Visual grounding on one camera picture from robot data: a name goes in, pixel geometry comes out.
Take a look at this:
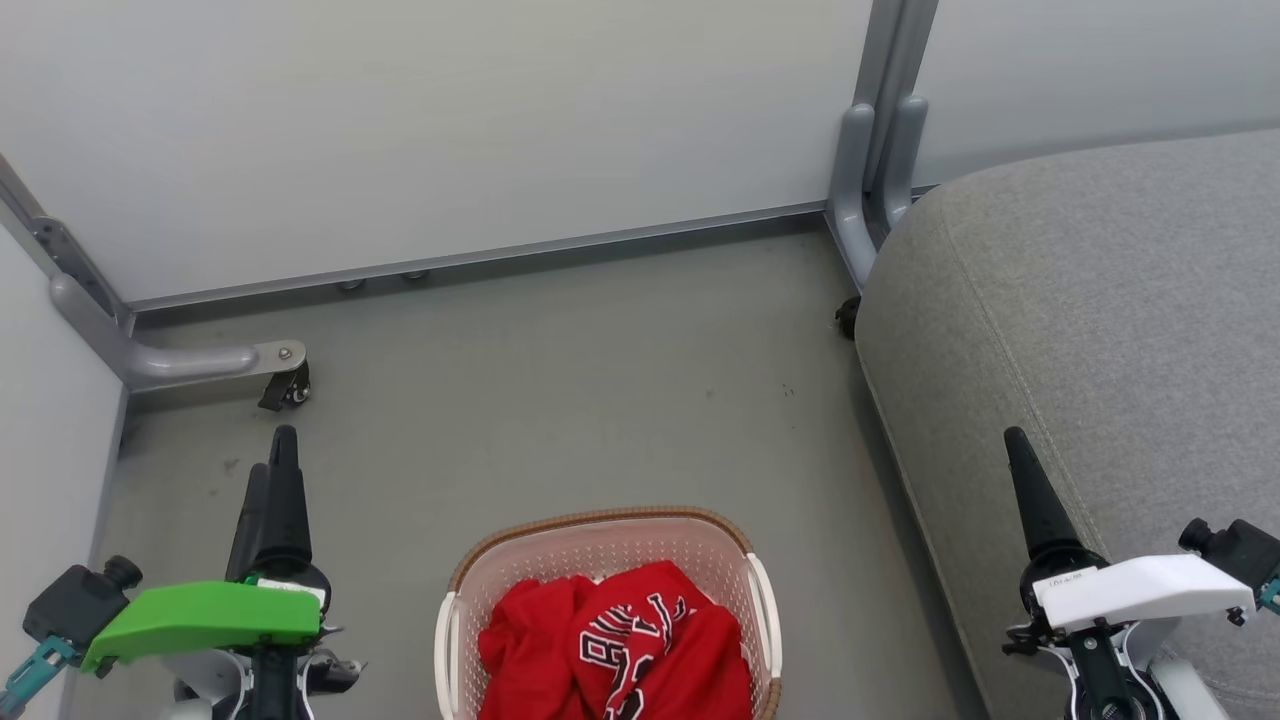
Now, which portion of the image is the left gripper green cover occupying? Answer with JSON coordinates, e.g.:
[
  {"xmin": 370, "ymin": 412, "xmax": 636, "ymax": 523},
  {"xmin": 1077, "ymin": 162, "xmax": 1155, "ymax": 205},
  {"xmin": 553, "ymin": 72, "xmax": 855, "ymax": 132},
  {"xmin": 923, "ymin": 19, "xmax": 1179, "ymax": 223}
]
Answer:
[{"xmin": 82, "ymin": 425, "xmax": 331, "ymax": 720}]

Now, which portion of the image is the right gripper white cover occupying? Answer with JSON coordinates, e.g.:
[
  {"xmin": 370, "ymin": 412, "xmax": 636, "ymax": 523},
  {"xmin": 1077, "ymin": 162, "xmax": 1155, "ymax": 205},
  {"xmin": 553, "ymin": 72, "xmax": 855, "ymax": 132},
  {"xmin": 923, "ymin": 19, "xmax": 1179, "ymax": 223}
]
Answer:
[{"xmin": 1003, "ymin": 427, "xmax": 1256, "ymax": 720}]

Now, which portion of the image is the plain red shirt white hem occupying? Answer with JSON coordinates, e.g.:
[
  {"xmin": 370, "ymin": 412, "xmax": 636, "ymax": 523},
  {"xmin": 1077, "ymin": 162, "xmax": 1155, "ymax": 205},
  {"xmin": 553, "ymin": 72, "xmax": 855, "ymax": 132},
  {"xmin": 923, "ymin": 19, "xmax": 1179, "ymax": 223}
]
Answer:
[{"xmin": 478, "ymin": 575, "xmax": 601, "ymax": 720}]

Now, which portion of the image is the red jersey with black print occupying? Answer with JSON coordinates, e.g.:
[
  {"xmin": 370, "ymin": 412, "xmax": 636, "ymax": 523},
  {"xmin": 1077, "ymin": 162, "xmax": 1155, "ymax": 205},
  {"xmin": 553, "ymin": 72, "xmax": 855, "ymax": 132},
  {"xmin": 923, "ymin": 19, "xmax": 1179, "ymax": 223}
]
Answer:
[{"xmin": 570, "ymin": 560, "xmax": 753, "ymax": 720}]

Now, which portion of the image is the grey fabric sofa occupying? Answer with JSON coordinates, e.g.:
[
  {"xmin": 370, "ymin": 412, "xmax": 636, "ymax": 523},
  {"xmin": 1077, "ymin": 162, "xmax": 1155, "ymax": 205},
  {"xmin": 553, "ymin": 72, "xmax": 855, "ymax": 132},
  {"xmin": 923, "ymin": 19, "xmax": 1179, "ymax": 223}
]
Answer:
[{"xmin": 855, "ymin": 128, "xmax": 1280, "ymax": 720}]

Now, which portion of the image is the grey partition leg with plate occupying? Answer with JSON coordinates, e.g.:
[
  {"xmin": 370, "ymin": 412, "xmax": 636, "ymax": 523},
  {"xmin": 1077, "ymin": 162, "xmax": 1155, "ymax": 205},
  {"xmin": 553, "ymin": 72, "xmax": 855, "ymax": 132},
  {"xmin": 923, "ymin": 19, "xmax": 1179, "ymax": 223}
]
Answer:
[{"xmin": 0, "ymin": 155, "xmax": 307, "ymax": 393}]

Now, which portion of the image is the white perforated laundry basket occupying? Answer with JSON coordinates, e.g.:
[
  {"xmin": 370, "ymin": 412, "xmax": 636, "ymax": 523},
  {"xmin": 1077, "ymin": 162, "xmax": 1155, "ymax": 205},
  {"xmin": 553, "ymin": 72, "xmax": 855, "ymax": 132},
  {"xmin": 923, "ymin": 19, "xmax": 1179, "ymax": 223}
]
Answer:
[{"xmin": 434, "ymin": 506, "xmax": 783, "ymax": 720}]

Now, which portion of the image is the left arm cable teal connector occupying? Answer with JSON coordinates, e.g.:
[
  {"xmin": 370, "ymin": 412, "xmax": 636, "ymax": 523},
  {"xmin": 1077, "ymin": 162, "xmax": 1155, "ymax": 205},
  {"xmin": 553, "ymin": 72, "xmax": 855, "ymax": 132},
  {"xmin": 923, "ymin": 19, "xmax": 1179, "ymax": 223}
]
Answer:
[{"xmin": 0, "ymin": 637, "xmax": 77, "ymax": 717}]

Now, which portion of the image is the grey partition bottom rail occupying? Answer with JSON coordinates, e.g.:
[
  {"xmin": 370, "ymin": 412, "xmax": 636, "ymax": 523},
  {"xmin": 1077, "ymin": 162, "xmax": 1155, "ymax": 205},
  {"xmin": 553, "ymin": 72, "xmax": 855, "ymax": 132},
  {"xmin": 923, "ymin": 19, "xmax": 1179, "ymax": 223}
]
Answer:
[{"xmin": 130, "ymin": 202, "xmax": 831, "ymax": 313}]

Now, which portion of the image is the grey partition corner post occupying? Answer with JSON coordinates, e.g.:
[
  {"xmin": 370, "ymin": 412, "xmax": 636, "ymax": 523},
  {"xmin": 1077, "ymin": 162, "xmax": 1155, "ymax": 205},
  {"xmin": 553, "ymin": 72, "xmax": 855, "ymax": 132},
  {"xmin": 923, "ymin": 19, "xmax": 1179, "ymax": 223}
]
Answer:
[{"xmin": 826, "ymin": 0, "xmax": 941, "ymax": 291}]

